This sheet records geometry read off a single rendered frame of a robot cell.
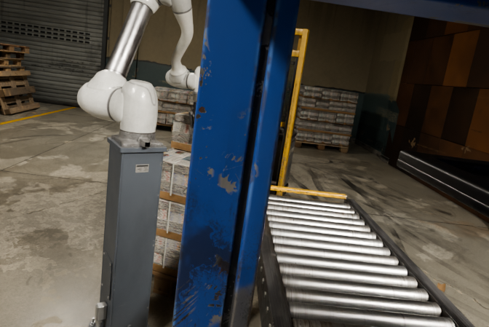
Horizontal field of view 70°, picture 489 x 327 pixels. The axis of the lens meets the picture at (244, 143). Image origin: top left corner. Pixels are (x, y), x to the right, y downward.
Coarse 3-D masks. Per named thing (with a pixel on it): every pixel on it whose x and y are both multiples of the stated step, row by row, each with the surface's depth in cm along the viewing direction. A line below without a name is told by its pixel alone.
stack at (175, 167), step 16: (176, 160) 202; (176, 176) 198; (176, 192) 199; (160, 208) 204; (176, 208) 200; (160, 224) 205; (176, 224) 202; (160, 240) 207; (176, 240) 205; (160, 256) 209; (176, 256) 205; (160, 272) 211; (160, 288) 212
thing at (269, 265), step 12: (264, 228) 135; (264, 240) 125; (264, 252) 117; (264, 264) 109; (276, 264) 110; (264, 276) 104; (276, 276) 103; (264, 288) 101; (276, 288) 97; (264, 300) 99; (276, 300) 92; (264, 312) 96; (276, 312) 87; (288, 312) 88; (264, 324) 94; (276, 324) 83; (288, 324) 84
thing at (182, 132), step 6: (180, 114) 223; (186, 114) 224; (180, 120) 224; (186, 120) 222; (174, 126) 227; (180, 126) 225; (186, 126) 223; (174, 132) 226; (180, 132) 225; (186, 132) 223; (192, 132) 222; (174, 138) 227; (180, 138) 225; (186, 138) 224
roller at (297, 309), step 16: (288, 304) 92; (304, 304) 92; (320, 304) 94; (320, 320) 90; (336, 320) 90; (352, 320) 91; (368, 320) 91; (384, 320) 92; (400, 320) 92; (416, 320) 93; (432, 320) 93; (448, 320) 94
